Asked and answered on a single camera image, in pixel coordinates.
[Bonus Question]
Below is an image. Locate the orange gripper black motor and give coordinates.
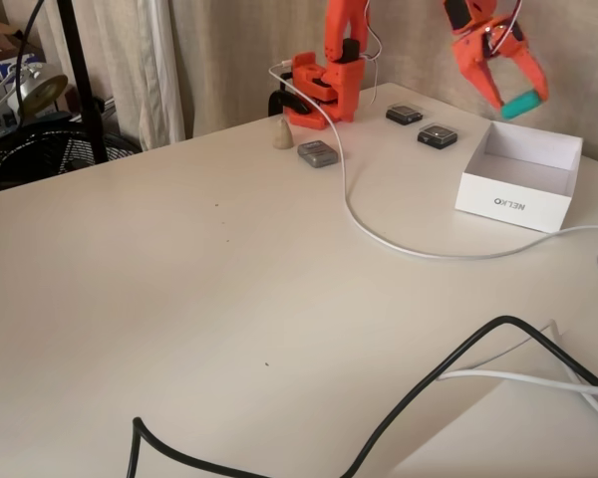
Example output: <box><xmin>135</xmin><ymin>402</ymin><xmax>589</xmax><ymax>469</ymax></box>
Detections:
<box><xmin>441</xmin><ymin>0</ymin><xmax>550</xmax><ymax>113</ymax></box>

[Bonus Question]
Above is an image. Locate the teal green cube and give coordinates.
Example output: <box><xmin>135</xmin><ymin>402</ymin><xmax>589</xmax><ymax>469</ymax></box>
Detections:
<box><xmin>500</xmin><ymin>89</ymin><xmax>542</xmax><ymax>120</ymax></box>

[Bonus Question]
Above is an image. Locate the white cardboard box bin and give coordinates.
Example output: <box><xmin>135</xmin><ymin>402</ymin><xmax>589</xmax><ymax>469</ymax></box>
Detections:
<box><xmin>453</xmin><ymin>119</ymin><xmax>584</xmax><ymax>234</ymax></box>

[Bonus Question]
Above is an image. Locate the black case clear lid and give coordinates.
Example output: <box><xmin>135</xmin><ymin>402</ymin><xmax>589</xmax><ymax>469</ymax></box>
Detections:
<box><xmin>417</xmin><ymin>121</ymin><xmax>459</xmax><ymax>149</ymax></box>
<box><xmin>385</xmin><ymin>103</ymin><xmax>425</xmax><ymax>125</ymax></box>

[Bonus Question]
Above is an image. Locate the grey plastic case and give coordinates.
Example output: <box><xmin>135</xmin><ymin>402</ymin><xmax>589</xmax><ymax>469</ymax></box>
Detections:
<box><xmin>297</xmin><ymin>139</ymin><xmax>341</xmax><ymax>170</ymax></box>

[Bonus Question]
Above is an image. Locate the black table clamp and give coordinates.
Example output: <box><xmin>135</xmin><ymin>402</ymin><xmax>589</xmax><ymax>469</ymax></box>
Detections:
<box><xmin>268</xmin><ymin>88</ymin><xmax>313</xmax><ymax>119</ymax></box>

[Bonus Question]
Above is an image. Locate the beige cone figurine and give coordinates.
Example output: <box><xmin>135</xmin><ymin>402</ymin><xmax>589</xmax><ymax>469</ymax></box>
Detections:
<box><xmin>271</xmin><ymin>118</ymin><xmax>295</xmax><ymax>150</ymax></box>

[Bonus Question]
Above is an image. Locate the white curtain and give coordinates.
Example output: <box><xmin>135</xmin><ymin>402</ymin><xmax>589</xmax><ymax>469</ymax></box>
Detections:
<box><xmin>44</xmin><ymin>0</ymin><xmax>188</xmax><ymax>151</ymax></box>

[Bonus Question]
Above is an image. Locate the white flat box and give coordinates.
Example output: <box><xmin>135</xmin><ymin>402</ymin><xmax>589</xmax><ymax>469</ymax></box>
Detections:
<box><xmin>386</xmin><ymin>318</ymin><xmax>598</xmax><ymax>478</ymax></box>

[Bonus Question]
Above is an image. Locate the black lamp pole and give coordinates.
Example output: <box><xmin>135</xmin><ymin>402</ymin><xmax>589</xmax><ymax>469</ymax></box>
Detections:
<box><xmin>54</xmin><ymin>0</ymin><xmax>110</xmax><ymax>165</ymax></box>

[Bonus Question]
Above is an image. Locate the silver desk lamp head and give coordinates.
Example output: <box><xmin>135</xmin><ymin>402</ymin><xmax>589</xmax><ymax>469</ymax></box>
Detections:
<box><xmin>7</xmin><ymin>62</ymin><xmax>70</xmax><ymax>120</ymax></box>

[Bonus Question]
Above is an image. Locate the black fan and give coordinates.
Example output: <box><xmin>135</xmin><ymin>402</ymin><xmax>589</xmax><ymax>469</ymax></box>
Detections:
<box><xmin>0</xmin><ymin>121</ymin><xmax>144</xmax><ymax>195</ymax></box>

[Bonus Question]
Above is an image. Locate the brown cardboard box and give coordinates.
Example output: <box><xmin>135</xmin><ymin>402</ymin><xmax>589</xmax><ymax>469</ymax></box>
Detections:
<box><xmin>0</xmin><ymin>18</ymin><xmax>44</xmax><ymax>61</ymax></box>

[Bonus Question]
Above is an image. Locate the thin robot servo wire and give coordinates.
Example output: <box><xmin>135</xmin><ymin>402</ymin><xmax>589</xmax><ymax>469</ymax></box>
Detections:
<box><xmin>363</xmin><ymin>0</ymin><xmax>384</xmax><ymax>106</ymax></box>

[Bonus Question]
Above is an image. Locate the long white cable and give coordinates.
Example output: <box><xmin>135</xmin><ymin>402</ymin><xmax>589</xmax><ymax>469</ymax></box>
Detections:
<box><xmin>267</xmin><ymin>59</ymin><xmax>598</xmax><ymax>261</ymax></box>

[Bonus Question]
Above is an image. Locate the thick black cable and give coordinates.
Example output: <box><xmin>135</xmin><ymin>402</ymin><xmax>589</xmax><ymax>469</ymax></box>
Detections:
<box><xmin>127</xmin><ymin>315</ymin><xmax>598</xmax><ymax>478</ymax></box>

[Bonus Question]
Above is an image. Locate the black lamp cable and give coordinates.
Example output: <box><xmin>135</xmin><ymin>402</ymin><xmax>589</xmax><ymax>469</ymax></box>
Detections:
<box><xmin>12</xmin><ymin>0</ymin><xmax>46</xmax><ymax>119</ymax></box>

